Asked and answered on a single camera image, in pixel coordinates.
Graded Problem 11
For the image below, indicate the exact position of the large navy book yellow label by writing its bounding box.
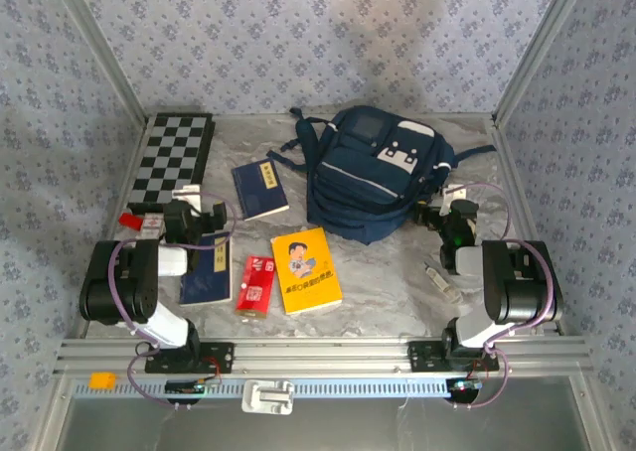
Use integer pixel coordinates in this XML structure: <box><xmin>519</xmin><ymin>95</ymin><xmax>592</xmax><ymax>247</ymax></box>
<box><xmin>178</xmin><ymin>231</ymin><xmax>234</xmax><ymax>307</ymax></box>

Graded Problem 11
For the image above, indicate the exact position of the small navy book yellow label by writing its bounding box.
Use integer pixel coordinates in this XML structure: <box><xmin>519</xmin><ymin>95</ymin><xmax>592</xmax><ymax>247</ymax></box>
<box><xmin>231</xmin><ymin>157</ymin><xmax>290</xmax><ymax>223</ymax></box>

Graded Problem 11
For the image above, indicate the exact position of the navy blue student backpack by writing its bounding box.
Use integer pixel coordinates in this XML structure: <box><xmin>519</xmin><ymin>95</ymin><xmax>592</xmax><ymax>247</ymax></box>
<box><xmin>266</xmin><ymin>104</ymin><xmax>498</xmax><ymax>246</ymax></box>

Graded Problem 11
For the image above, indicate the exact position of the yellow cartoon cover book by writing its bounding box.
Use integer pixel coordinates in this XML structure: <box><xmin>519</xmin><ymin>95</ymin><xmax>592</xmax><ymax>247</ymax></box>
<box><xmin>270</xmin><ymin>226</ymin><xmax>344</xmax><ymax>316</ymax></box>

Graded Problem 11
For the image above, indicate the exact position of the white red playing card box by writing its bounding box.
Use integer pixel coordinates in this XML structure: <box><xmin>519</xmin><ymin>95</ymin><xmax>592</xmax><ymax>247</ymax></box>
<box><xmin>137</xmin><ymin>213</ymin><xmax>168</xmax><ymax>242</ymax></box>

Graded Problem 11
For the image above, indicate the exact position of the clear plastic tube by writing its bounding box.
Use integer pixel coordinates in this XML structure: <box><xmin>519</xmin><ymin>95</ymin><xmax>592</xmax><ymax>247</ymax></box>
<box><xmin>421</xmin><ymin>259</ymin><xmax>463</xmax><ymax>303</ymax></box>

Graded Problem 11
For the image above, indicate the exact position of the black grey chessboard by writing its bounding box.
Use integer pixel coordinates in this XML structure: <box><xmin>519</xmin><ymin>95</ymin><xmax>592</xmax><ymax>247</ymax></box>
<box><xmin>126</xmin><ymin>112</ymin><xmax>216</xmax><ymax>218</ymax></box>

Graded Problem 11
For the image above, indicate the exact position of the left small circuit board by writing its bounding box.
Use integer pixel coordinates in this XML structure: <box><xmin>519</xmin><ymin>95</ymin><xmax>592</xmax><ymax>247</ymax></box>
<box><xmin>165</xmin><ymin>378</ymin><xmax>208</xmax><ymax>396</ymax></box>

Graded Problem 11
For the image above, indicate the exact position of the small circuit board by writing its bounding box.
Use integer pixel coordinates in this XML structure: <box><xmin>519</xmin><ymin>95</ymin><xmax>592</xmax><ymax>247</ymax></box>
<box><xmin>446</xmin><ymin>378</ymin><xmax>483</xmax><ymax>395</ymax></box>
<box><xmin>165</xmin><ymin>378</ymin><xmax>208</xmax><ymax>396</ymax></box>

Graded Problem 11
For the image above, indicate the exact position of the right small circuit board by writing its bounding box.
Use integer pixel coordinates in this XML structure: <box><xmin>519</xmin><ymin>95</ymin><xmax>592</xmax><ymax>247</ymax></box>
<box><xmin>446</xmin><ymin>378</ymin><xmax>483</xmax><ymax>395</ymax></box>

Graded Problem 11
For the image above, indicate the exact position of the grey metal panel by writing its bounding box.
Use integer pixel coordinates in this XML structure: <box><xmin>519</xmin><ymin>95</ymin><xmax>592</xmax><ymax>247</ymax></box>
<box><xmin>49</xmin><ymin>376</ymin><xmax>612</xmax><ymax>451</ymax></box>

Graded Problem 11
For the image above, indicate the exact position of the aluminium side rail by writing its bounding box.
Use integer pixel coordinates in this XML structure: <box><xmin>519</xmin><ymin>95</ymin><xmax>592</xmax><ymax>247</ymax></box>
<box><xmin>73</xmin><ymin>115</ymin><xmax>150</xmax><ymax>341</ymax></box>
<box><xmin>490</xmin><ymin>115</ymin><xmax>568</xmax><ymax>337</ymax></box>

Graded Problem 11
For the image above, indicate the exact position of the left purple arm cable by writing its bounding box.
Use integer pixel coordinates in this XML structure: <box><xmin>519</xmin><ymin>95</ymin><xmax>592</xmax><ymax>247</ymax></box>
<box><xmin>107</xmin><ymin>200</ymin><xmax>238</xmax><ymax>413</ymax></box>

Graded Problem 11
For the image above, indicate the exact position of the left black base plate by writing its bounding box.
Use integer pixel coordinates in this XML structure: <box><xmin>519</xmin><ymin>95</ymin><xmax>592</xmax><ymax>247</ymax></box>
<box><xmin>144</xmin><ymin>341</ymin><xmax>235</xmax><ymax>376</ymax></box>

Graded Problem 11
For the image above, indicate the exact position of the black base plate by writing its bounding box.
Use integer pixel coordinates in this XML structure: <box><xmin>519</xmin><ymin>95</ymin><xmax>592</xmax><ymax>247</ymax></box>
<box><xmin>407</xmin><ymin>340</ymin><xmax>500</xmax><ymax>373</ymax></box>
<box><xmin>144</xmin><ymin>341</ymin><xmax>235</xmax><ymax>376</ymax></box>

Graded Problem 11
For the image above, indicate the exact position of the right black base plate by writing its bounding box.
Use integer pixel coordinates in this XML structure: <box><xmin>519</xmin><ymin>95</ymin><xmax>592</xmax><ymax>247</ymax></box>
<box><xmin>407</xmin><ymin>340</ymin><xmax>500</xmax><ymax>373</ymax></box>

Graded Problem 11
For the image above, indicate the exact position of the white plastic bracket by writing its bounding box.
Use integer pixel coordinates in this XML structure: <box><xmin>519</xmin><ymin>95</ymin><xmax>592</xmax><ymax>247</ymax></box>
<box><xmin>241</xmin><ymin>379</ymin><xmax>295</xmax><ymax>415</ymax></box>

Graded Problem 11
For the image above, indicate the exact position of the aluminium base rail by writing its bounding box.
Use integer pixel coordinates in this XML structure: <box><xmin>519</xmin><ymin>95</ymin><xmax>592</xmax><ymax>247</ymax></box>
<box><xmin>53</xmin><ymin>336</ymin><xmax>595</xmax><ymax>376</ymax></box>

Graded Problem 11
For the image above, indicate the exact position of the aluminium frame post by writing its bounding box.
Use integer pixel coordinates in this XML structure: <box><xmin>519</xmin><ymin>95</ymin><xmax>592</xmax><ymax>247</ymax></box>
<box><xmin>47</xmin><ymin>0</ymin><xmax>150</xmax><ymax>129</ymax></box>
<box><xmin>490</xmin><ymin>0</ymin><xmax>595</xmax><ymax>127</ymax></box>

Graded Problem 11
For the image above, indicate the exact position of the grey slotted cable duct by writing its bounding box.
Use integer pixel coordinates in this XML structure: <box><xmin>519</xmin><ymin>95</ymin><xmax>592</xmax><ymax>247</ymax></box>
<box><xmin>72</xmin><ymin>376</ymin><xmax>585</xmax><ymax>400</ymax></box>

